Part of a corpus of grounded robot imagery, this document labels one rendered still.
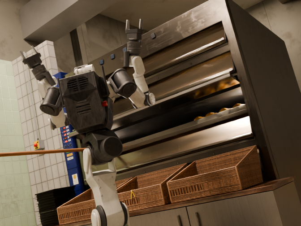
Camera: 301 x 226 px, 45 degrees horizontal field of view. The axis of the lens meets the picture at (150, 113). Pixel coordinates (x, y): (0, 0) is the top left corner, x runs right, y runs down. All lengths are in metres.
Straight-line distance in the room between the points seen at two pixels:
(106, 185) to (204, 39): 1.59
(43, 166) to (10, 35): 3.28
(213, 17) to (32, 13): 4.44
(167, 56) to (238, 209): 1.53
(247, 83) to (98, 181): 1.44
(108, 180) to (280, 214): 1.01
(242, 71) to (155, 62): 0.83
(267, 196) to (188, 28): 1.60
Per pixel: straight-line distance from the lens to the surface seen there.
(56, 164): 4.15
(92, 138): 2.00
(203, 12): 3.19
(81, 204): 3.21
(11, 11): 7.28
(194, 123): 3.07
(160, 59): 3.31
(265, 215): 2.33
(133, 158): 3.42
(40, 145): 4.25
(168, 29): 3.32
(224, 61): 3.02
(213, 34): 3.10
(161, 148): 3.25
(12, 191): 4.37
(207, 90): 2.98
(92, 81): 2.00
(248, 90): 2.90
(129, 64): 2.33
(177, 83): 3.18
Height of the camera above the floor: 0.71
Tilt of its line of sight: 12 degrees up
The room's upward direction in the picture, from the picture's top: 13 degrees counter-clockwise
